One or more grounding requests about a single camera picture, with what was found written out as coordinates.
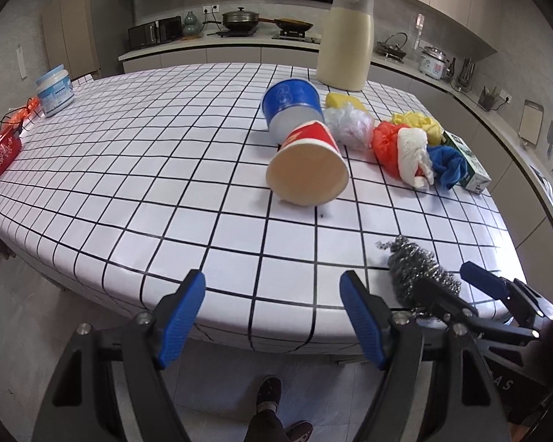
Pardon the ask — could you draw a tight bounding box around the black pot with lid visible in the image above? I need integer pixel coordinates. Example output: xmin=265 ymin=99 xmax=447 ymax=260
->
xmin=222 ymin=7 xmax=261 ymax=32

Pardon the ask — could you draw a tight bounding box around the yellow sponge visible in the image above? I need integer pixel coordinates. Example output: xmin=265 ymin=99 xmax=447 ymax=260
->
xmin=325 ymin=92 xmax=366 ymax=112

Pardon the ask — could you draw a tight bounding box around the blue paper cup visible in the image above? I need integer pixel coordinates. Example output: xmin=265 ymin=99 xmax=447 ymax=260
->
xmin=262 ymin=78 xmax=324 ymax=145

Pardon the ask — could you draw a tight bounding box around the metal utensil holder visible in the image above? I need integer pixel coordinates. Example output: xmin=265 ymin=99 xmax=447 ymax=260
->
xmin=456 ymin=57 xmax=476 ymax=92

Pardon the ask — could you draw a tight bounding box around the clear plastic bag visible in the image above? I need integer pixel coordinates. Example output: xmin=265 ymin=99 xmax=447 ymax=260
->
xmin=325 ymin=102 xmax=375 ymax=150

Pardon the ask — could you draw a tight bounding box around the blue cloth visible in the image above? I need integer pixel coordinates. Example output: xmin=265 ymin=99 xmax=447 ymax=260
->
xmin=426 ymin=145 xmax=467 ymax=190

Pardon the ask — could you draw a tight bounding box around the hanging cutting board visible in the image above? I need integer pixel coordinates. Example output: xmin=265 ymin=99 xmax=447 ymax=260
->
xmin=518 ymin=99 xmax=545 ymax=145

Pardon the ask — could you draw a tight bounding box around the white jar blue label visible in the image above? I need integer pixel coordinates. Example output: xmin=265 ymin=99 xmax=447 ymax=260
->
xmin=35 ymin=64 xmax=77 ymax=117

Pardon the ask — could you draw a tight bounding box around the steel wool scourer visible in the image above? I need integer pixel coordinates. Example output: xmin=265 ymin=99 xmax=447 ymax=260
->
xmin=375 ymin=235 xmax=462 ymax=318

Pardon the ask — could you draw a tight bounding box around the green white carton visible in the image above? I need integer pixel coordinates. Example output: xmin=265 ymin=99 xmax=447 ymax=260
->
xmin=442 ymin=130 xmax=492 ymax=194

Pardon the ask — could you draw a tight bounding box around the red patterned box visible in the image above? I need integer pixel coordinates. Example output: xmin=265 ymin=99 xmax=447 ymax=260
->
xmin=0 ymin=130 xmax=24 ymax=182

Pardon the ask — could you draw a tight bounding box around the black microwave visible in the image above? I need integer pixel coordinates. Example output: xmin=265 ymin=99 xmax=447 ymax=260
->
xmin=128 ymin=15 xmax=183 ymax=50

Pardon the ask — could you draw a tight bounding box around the beige refrigerator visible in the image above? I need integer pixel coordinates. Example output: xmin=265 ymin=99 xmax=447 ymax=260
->
xmin=41 ymin=0 xmax=103 ymax=79

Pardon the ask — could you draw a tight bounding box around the person's dark patterned shoe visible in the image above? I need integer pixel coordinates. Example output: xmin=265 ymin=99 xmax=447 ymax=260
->
xmin=288 ymin=421 xmax=314 ymax=442
xmin=257 ymin=376 xmax=282 ymax=417

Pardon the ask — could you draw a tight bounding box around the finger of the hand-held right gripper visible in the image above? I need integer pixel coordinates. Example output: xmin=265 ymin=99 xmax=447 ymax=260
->
xmin=460 ymin=262 xmax=553 ymax=329
xmin=415 ymin=276 xmax=542 ymax=347

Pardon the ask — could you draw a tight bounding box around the beige pitcher with lid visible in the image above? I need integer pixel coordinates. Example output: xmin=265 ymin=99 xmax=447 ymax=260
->
xmin=315 ymin=0 xmax=375 ymax=91

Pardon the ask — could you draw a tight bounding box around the person's leg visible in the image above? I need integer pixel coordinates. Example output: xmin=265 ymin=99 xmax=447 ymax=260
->
xmin=244 ymin=407 xmax=289 ymax=442

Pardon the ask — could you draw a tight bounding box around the white paper towel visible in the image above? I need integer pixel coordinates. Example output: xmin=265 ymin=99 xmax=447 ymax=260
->
xmin=397 ymin=128 xmax=436 ymax=190

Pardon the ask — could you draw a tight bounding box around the chopstick holder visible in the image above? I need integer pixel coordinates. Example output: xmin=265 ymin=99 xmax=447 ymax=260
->
xmin=479 ymin=85 xmax=498 ymax=111

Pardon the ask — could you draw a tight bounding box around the white rice cooker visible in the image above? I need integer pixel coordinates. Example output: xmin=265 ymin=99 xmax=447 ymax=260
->
xmin=417 ymin=46 xmax=447 ymax=79

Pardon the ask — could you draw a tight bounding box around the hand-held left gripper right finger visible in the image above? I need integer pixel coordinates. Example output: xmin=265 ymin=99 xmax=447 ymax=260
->
xmin=340 ymin=270 xmax=508 ymax=442

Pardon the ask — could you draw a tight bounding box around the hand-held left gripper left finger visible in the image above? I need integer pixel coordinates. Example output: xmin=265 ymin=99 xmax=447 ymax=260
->
xmin=32 ymin=269 xmax=206 ymax=442

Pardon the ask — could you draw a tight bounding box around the gas stove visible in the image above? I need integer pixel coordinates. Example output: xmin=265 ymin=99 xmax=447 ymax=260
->
xmin=215 ymin=28 xmax=321 ymax=42

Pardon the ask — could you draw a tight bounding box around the frying pan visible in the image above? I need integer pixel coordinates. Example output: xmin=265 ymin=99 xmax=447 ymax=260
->
xmin=258 ymin=17 xmax=314 ymax=31

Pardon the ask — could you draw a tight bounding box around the red plastic bag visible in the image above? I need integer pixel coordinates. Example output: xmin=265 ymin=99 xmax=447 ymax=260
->
xmin=372 ymin=121 xmax=408 ymax=178

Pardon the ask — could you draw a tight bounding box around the metal kettle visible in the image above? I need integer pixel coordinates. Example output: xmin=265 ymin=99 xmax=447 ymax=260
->
xmin=375 ymin=32 xmax=408 ymax=63

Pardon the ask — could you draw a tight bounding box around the red paper cup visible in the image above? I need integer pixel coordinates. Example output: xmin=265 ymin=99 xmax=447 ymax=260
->
xmin=265 ymin=120 xmax=350 ymax=207

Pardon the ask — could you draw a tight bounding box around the yellow cloth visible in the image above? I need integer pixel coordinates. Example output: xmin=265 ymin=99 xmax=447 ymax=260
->
xmin=391 ymin=111 xmax=444 ymax=145

